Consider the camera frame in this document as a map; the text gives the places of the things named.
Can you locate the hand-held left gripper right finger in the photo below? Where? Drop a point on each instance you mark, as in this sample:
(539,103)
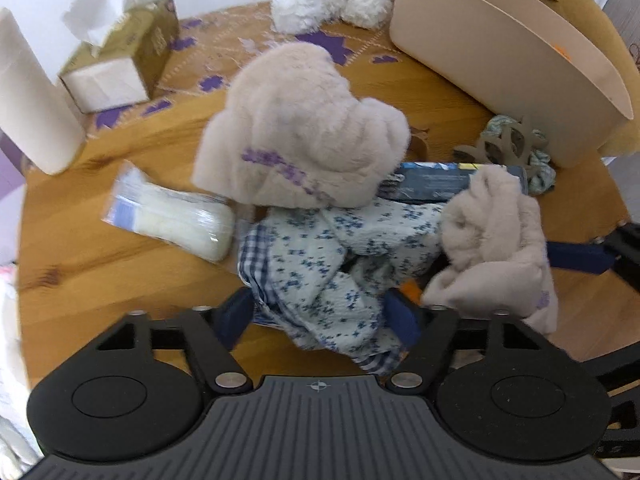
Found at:
(401,317)

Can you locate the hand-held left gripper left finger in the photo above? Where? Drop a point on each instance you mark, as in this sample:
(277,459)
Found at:
(234,321)

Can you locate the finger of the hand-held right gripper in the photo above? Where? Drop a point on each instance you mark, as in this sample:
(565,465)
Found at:
(620,366)
(580,257)

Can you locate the blue floral cloth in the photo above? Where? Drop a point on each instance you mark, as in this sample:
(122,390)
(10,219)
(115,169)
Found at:
(330,270)

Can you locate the dark blue patterned packet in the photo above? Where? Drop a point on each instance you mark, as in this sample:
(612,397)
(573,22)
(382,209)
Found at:
(430,182)

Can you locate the beige oval container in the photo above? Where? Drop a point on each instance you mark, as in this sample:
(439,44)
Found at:
(500,60)

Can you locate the teal scrunchie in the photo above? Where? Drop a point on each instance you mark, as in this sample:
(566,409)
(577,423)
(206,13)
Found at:
(542,172)

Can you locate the clear cotton pad pack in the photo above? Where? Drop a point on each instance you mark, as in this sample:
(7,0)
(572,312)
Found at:
(170,212)

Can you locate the grey hair claw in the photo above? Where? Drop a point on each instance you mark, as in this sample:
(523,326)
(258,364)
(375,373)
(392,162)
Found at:
(505,142)

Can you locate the brown hair claw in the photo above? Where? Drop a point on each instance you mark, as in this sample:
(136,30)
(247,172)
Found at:
(420,145)

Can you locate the white cloth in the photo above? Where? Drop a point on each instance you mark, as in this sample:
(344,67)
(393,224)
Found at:
(10,360)

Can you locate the brown plush toy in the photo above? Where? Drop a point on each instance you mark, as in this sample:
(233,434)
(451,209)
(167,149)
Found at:
(600,25)

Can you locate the purple flower table runner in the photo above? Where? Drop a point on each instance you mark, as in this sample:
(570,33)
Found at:
(220,45)

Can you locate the gold tissue box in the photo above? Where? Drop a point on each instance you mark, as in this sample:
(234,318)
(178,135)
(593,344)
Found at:
(115,60)

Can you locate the white paper roll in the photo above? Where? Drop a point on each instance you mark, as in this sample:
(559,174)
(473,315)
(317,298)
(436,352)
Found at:
(30,100)

